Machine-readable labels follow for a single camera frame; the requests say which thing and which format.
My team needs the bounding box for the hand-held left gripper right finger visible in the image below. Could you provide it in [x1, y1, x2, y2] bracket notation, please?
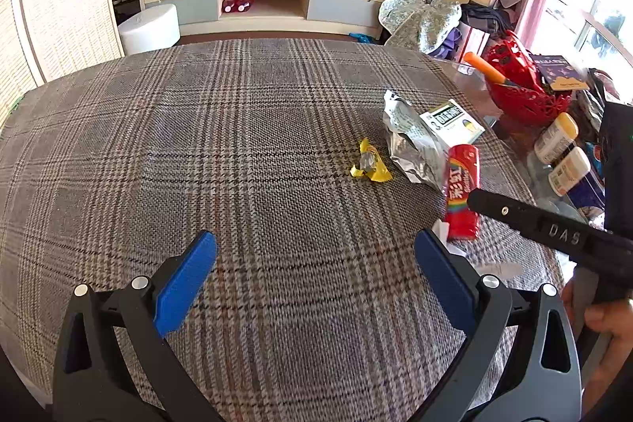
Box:
[413, 228, 583, 422]

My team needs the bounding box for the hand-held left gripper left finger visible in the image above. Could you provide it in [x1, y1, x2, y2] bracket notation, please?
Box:
[52, 230, 241, 422]

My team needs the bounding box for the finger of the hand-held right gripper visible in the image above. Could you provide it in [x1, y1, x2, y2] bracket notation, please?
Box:
[467, 188, 541, 233]

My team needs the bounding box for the red candy tube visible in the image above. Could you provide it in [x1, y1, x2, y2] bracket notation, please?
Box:
[443, 144, 481, 241]

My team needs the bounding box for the white paper scrap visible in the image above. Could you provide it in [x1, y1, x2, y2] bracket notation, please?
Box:
[432, 224, 468, 257]

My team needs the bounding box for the green and white small box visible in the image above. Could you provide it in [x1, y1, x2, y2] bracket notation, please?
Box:
[420, 100, 486, 147]

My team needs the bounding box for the silver foil bag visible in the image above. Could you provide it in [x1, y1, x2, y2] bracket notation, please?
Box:
[383, 90, 448, 190]

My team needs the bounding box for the yellow candy wrapper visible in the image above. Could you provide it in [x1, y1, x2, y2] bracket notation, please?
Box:
[350, 138, 394, 184]

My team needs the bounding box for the person's right hand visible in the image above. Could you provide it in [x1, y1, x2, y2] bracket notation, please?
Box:
[584, 298, 633, 354]

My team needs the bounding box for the blue round tin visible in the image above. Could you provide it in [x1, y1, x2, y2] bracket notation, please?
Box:
[569, 170, 606, 218]

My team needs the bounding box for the white bottle yellow cap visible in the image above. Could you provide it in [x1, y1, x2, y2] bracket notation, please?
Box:
[548, 146, 591, 197]
[533, 112, 579, 165]

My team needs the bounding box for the red plastic basket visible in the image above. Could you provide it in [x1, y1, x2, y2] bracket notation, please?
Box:
[482, 30, 572, 127]

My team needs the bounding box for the grey plaid tablecloth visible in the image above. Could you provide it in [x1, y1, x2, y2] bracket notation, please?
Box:
[0, 37, 565, 422]

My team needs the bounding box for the dark blue book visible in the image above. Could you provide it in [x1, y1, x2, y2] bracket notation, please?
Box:
[528, 53, 590, 91]

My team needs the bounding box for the black bag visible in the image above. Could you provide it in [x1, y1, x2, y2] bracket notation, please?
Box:
[460, 2, 515, 32]

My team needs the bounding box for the floral cloth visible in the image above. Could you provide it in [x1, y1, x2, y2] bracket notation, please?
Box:
[378, 0, 463, 54]

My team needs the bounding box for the white round stool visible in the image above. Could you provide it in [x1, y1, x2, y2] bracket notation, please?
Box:
[119, 3, 180, 56]

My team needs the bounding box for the woven folding screen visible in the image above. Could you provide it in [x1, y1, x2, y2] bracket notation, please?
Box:
[0, 0, 127, 126]

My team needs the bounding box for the orange handled knife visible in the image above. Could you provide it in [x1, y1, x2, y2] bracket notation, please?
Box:
[463, 52, 517, 85]

